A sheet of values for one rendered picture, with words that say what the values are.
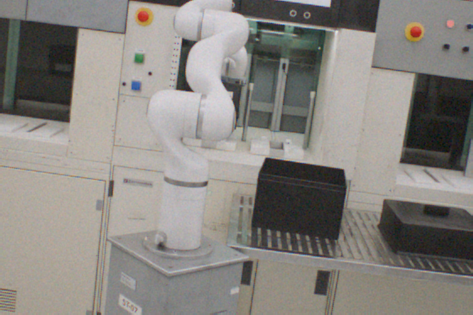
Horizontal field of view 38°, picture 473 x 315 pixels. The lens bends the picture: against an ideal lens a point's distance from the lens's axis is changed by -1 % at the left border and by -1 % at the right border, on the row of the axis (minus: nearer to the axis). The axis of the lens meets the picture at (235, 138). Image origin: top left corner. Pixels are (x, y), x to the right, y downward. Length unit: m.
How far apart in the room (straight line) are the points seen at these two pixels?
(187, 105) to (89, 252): 1.09
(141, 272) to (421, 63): 1.28
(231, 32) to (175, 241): 0.63
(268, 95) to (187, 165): 1.67
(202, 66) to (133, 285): 0.62
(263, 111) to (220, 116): 1.66
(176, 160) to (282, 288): 1.04
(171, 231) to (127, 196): 0.80
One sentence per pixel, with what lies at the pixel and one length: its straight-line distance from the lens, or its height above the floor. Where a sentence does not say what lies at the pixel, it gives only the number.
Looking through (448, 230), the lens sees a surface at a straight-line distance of 2.19.
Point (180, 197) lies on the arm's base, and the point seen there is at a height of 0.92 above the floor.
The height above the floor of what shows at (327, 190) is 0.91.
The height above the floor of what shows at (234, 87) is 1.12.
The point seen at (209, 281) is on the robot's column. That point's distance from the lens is 1.87.
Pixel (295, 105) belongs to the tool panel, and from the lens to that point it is 3.44.
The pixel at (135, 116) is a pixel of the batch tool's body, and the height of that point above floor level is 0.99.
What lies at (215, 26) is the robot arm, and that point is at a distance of 2.09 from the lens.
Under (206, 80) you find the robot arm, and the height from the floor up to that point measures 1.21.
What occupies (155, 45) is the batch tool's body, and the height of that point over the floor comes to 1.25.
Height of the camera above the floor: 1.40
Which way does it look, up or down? 10 degrees down
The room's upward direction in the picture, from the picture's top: 8 degrees clockwise
